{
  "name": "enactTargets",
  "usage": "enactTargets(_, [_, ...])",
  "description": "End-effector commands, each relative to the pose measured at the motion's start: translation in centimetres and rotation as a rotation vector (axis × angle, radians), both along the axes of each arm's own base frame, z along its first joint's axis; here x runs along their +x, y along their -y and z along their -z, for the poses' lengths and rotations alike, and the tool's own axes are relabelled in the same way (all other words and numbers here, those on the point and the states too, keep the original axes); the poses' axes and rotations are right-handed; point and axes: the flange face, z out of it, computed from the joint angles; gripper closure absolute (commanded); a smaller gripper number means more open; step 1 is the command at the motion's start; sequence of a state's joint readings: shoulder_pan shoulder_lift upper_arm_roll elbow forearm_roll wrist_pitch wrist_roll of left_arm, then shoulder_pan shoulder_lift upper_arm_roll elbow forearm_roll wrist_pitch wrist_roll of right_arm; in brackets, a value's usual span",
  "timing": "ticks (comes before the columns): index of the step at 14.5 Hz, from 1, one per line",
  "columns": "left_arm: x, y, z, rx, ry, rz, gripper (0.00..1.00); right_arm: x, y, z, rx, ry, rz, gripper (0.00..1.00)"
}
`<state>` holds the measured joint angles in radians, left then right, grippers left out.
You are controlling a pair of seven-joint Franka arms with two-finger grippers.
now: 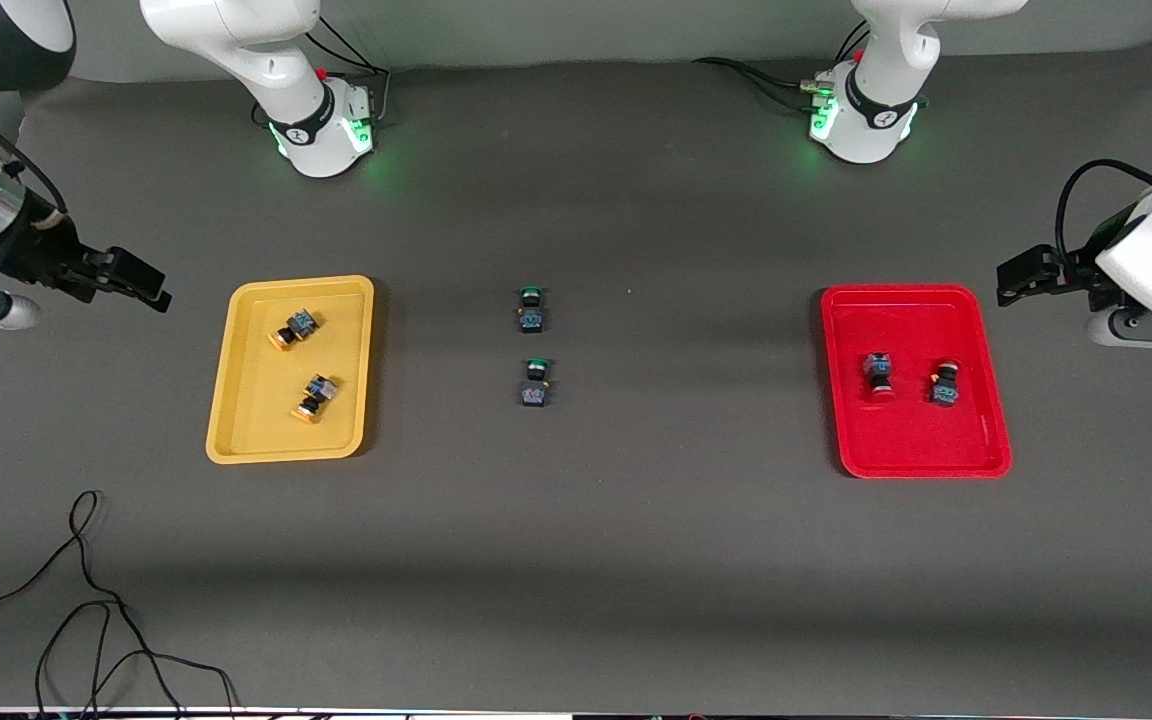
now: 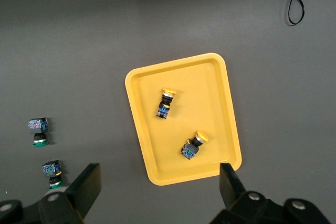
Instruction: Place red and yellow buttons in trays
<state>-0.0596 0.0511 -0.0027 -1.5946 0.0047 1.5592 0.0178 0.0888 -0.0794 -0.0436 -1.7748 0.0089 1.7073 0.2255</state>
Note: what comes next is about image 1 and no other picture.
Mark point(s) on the yellow push button switch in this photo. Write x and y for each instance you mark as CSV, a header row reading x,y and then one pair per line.
x,y
296,327
318,395

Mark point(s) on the dark grey table mat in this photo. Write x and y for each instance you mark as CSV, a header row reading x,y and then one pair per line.
x,y
576,560

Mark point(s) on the yellow plastic tray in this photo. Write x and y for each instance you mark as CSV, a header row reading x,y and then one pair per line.
x,y
246,400

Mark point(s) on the green push button switch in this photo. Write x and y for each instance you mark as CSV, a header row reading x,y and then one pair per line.
x,y
532,315
535,388

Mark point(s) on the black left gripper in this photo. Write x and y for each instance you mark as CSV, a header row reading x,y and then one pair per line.
x,y
1079,268

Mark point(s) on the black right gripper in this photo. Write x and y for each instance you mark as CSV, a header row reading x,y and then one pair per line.
x,y
39,252

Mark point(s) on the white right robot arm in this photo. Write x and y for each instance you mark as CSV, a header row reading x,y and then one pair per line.
x,y
236,30

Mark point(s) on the red plastic tray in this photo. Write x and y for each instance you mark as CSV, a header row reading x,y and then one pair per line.
x,y
911,440

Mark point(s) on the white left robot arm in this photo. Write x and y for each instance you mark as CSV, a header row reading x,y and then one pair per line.
x,y
876,60

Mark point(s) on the red push button switch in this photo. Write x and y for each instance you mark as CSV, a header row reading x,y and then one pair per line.
x,y
946,385
877,368

